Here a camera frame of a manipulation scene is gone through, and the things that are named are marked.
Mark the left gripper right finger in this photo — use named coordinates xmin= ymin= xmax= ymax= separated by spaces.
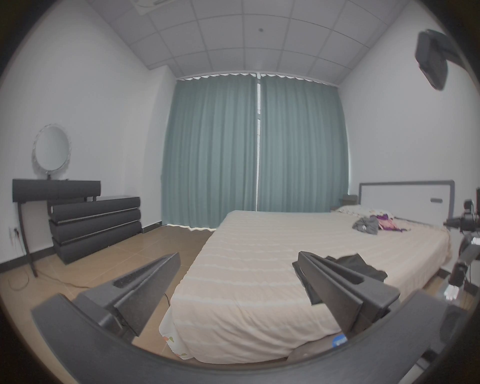
xmin=292 ymin=251 xmax=401 ymax=339

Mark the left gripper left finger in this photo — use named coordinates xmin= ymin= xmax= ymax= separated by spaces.
xmin=73 ymin=252 xmax=182 ymax=343

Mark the black T-shirt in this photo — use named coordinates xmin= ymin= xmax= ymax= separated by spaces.
xmin=298 ymin=253 xmax=388 ymax=305

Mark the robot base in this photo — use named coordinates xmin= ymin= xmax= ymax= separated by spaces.
xmin=332 ymin=279 xmax=476 ymax=376

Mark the pile of clothes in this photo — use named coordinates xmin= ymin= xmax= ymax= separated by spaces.
xmin=369 ymin=213 xmax=412 ymax=234

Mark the bed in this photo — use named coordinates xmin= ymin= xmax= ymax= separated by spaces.
xmin=158 ymin=180 xmax=456 ymax=365

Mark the white printed pillow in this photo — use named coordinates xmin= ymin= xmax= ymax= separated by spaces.
xmin=335 ymin=204 xmax=395 ymax=219

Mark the grey bedside table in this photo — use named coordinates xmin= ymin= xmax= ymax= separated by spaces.
xmin=330 ymin=193 xmax=359 ymax=213

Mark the black dressing table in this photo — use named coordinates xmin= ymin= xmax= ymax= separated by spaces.
xmin=12 ymin=179 xmax=102 ymax=279

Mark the round white-framed mirror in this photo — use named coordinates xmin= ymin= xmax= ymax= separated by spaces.
xmin=31 ymin=124 xmax=73 ymax=181

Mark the black cable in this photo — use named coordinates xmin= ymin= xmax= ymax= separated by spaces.
xmin=9 ymin=268 xmax=92 ymax=292

